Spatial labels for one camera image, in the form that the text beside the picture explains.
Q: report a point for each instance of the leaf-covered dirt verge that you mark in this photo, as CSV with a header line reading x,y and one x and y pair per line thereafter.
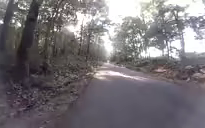
x,y
46,90

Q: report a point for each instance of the wood of trees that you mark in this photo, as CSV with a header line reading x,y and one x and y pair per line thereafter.
x,y
66,36

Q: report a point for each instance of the dirt verge with debris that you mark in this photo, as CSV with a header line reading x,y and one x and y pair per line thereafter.
x,y
176,70

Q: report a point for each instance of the row of trees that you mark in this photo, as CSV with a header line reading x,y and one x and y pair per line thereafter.
x,y
156,36

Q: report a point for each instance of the grey asphalt road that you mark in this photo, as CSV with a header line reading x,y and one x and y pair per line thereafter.
x,y
130,103

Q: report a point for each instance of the thick dark tree trunk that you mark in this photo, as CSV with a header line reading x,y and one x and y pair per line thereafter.
x,y
26,43

